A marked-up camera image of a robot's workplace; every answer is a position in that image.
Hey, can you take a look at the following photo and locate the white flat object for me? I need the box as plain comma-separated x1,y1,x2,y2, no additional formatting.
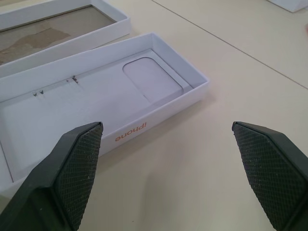
265,0,308,13

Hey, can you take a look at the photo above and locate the white iPhone box base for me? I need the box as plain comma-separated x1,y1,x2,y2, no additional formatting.
0,0,132,67

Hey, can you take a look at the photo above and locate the white iPhone box lid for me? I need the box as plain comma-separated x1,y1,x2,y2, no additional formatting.
0,32,210,193

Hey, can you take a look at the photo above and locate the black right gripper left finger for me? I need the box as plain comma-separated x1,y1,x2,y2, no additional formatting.
0,121,104,231

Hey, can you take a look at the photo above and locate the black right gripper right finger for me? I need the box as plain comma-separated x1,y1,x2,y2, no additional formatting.
231,121,308,231

